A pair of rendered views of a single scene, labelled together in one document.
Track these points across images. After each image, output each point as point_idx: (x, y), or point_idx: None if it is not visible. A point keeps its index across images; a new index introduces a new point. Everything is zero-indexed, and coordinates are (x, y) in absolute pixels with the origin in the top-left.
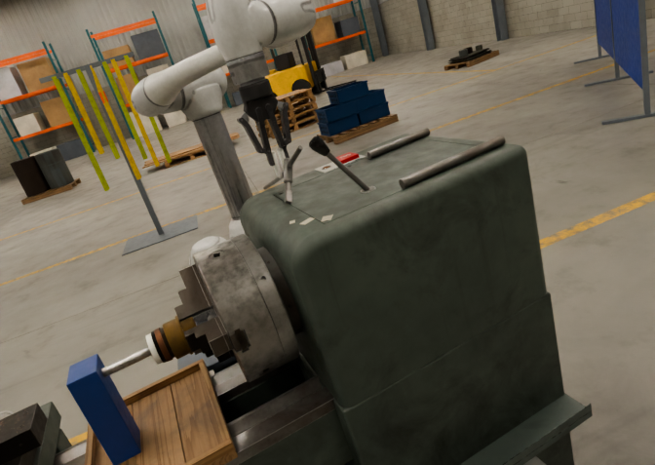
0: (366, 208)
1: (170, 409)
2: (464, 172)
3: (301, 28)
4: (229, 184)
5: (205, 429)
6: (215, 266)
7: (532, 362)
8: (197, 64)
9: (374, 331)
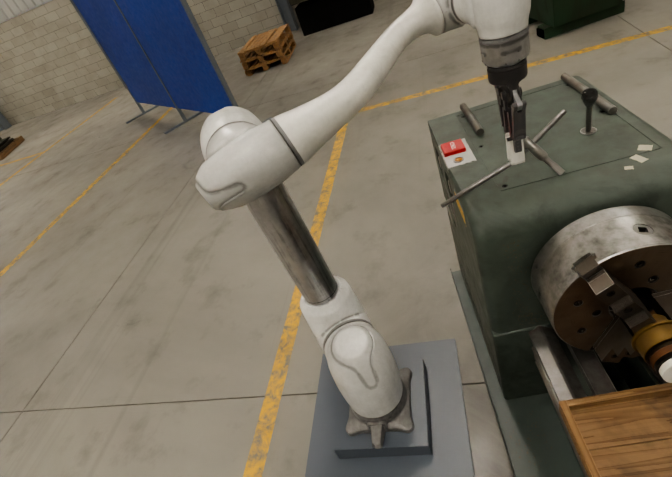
0: (643, 128)
1: (647, 448)
2: (604, 93)
3: None
4: (317, 258)
5: None
6: (667, 232)
7: None
8: (381, 73)
9: None
